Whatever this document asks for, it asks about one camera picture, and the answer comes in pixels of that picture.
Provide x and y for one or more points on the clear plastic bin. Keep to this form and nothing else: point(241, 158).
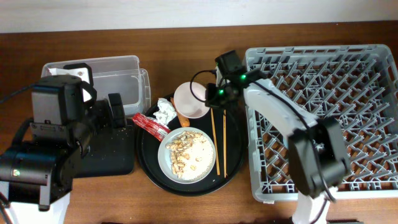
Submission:
point(121, 74)

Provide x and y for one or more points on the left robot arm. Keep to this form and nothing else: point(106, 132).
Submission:
point(47, 150)

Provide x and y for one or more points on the orange carrot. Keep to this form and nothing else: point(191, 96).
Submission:
point(184, 122)

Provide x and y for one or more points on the wooden chopstick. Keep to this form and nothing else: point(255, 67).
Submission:
point(224, 144)
point(215, 142)

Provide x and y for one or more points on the black round tray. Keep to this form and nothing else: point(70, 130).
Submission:
point(147, 147)

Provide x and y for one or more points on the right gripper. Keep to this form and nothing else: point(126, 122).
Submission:
point(213, 99)

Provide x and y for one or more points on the black rectangular tray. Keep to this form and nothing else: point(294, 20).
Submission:
point(111, 153)

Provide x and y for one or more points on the crumpled white tissue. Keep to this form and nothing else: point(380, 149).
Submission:
point(166, 111)

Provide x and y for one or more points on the red snack wrapper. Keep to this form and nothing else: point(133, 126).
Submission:
point(159, 131)

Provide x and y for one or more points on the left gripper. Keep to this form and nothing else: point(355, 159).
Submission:
point(102, 108)

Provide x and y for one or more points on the grey plate with food scraps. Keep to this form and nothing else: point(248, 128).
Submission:
point(186, 155)

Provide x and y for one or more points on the grey dishwasher rack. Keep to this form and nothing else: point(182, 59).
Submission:
point(357, 85)

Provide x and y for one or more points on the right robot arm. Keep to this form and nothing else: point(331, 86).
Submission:
point(318, 160)

